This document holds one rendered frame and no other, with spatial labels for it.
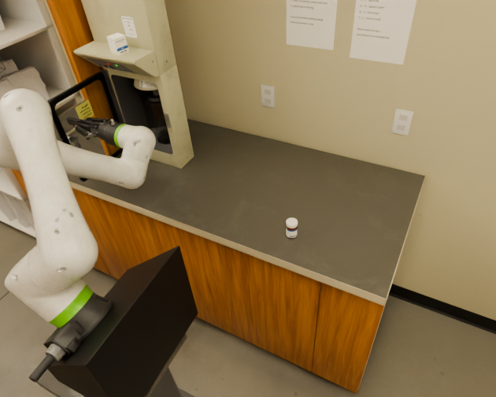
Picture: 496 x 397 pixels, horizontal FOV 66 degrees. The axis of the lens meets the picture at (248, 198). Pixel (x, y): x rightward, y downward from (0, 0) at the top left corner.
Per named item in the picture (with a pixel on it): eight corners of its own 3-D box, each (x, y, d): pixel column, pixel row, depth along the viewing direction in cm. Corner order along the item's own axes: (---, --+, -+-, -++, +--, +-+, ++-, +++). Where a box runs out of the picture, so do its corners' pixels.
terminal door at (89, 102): (127, 147, 193) (102, 70, 166) (82, 183, 173) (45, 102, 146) (126, 146, 193) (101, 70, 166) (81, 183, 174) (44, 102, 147)
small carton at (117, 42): (121, 48, 151) (117, 32, 147) (129, 50, 148) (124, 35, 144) (111, 52, 148) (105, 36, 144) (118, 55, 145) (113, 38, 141)
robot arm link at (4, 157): (-15, 144, 101) (-15, 109, 106) (-32, 170, 107) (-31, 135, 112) (56, 160, 114) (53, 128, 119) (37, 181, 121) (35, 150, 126)
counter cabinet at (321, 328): (129, 202, 313) (93, 101, 252) (387, 297, 233) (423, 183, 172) (65, 261, 270) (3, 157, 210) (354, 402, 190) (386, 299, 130)
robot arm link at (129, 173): (57, 139, 116) (43, 135, 124) (47, 176, 117) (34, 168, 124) (155, 165, 144) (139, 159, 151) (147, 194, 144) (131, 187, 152)
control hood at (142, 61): (101, 64, 166) (93, 40, 159) (161, 75, 153) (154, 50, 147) (81, 75, 159) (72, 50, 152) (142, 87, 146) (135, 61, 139)
